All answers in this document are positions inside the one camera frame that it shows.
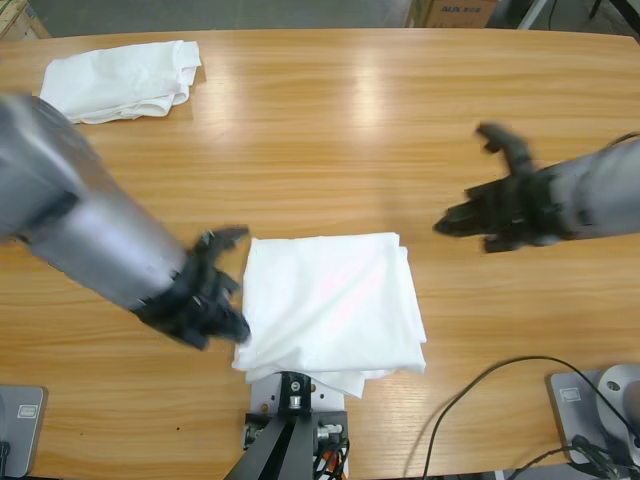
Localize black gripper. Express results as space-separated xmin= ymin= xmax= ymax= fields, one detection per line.
xmin=132 ymin=247 xmax=252 ymax=351
xmin=432 ymin=172 xmax=576 ymax=254

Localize white Unitree print t-shirt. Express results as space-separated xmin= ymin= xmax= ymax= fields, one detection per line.
xmin=232 ymin=232 xmax=429 ymax=400

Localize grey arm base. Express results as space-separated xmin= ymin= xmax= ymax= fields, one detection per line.
xmin=544 ymin=363 xmax=640 ymax=466
xmin=0 ymin=384 xmax=49 ymax=479

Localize cardboard box with AUX print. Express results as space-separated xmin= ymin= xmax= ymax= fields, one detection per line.
xmin=424 ymin=0 xmax=499 ymax=29

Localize wooden crate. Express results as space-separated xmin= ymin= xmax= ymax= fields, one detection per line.
xmin=0 ymin=0 xmax=51 ymax=41

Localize white mount block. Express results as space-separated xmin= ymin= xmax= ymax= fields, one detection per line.
xmin=248 ymin=372 xmax=347 ymax=416

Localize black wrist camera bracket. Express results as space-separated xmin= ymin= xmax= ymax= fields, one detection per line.
xmin=474 ymin=122 xmax=544 ymax=179
xmin=192 ymin=225 xmax=250 ymax=262

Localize dark camera post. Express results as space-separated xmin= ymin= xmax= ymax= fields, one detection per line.
xmin=229 ymin=372 xmax=321 ymax=480

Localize long thin black cable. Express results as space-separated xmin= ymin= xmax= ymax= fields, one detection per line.
xmin=424 ymin=355 xmax=596 ymax=479

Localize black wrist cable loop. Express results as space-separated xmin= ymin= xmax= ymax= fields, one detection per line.
xmin=604 ymin=130 xmax=640 ymax=149

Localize white metal frame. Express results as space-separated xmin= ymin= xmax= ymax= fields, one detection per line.
xmin=517 ymin=0 xmax=561 ymax=30

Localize black base plug cable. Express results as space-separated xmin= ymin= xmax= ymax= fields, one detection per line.
xmin=509 ymin=434 xmax=640 ymax=480

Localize black metal frame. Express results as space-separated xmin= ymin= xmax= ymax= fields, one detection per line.
xmin=587 ymin=0 xmax=640 ymax=39

